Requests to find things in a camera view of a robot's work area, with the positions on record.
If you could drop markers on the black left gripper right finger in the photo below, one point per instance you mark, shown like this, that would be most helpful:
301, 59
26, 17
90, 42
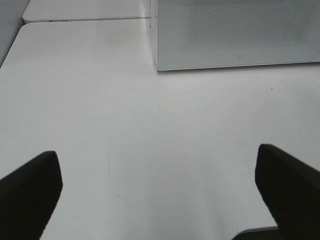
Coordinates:
290, 189

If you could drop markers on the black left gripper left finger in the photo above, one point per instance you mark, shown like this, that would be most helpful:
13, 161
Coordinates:
28, 197

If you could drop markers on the white microwave oven body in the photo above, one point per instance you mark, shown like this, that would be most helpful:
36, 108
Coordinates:
150, 9

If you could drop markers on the white microwave door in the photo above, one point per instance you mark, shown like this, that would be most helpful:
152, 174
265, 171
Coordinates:
198, 34

